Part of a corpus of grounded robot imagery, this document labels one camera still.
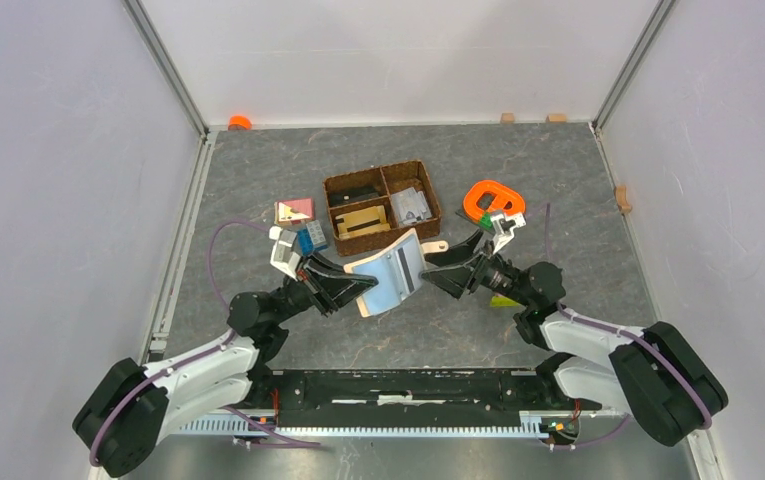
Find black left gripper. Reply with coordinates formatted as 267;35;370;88
271;248;379;326

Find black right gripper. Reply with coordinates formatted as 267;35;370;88
419;229;532;308

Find white magnetic stripe card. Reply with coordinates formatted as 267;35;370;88
392;240;424;299

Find beige leather card holder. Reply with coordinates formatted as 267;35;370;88
344;229;449;317

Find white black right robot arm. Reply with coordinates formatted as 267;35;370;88
421;232;729;446

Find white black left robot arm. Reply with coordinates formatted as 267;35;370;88
72;254;379;478

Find yellow cards in basket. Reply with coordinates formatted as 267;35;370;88
334;205;391;240

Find playing card box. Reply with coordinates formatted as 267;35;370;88
274;197;316;227

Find silver cards in basket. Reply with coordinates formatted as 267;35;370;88
390;187;432;226

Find black cards in basket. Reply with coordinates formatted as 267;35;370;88
327;185;381;208

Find lime green toy brick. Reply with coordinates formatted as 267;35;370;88
489;295;521;308

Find blue toy brick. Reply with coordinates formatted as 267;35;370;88
296;229;316;256

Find grey toy brick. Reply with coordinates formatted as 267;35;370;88
305;220;328;252

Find brown woven divided basket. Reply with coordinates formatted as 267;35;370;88
323;159;443;257

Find curved wooden piece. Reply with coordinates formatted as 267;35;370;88
614;185;633;215

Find orange round cap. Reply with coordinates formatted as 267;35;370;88
227;115;252;131

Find wooden block right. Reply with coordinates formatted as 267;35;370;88
546;113;568;123

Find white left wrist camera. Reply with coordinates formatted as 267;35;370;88
268;225;302;280

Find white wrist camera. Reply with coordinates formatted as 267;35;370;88
489;210;526;255
268;225;302;280

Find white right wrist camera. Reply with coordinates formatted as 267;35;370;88
489;210;526;255

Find orange tape dispenser ring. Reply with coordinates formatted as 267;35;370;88
462;180;528;224

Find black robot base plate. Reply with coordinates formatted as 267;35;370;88
208;368;603;429

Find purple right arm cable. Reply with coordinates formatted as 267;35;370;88
521;201;715;452

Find aluminium frame rail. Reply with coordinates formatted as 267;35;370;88
106;369;711;439

